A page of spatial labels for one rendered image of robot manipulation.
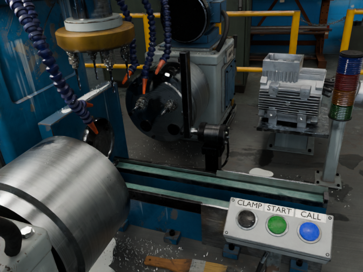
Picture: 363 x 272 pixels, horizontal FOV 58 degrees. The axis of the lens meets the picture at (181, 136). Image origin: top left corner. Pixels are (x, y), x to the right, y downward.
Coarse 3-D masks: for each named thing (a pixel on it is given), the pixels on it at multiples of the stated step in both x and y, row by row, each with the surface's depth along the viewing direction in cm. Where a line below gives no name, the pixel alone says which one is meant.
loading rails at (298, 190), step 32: (128, 160) 101; (160, 192) 87; (192, 192) 93; (224, 192) 89; (256, 192) 86; (288, 192) 84; (320, 192) 83; (128, 224) 93; (160, 224) 89; (192, 224) 85; (224, 224) 80; (224, 256) 82; (256, 256) 81; (288, 256) 78
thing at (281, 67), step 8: (272, 56) 117; (280, 56) 117; (288, 56) 116; (296, 56) 115; (264, 64) 111; (272, 64) 110; (280, 64) 109; (288, 64) 108; (296, 64) 107; (264, 72) 112; (272, 72) 111; (280, 72) 110; (288, 72) 109; (296, 72) 108; (272, 80) 112; (280, 80) 111; (288, 80) 110; (296, 80) 109
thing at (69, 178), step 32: (32, 160) 57; (64, 160) 59; (96, 160) 62; (0, 192) 52; (32, 192) 51; (64, 192) 54; (96, 192) 58; (128, 192) 66; (32, 224) 49; (64, 224) 51; (96, 224) 57; (64, 256) 51; (96, 256) 59
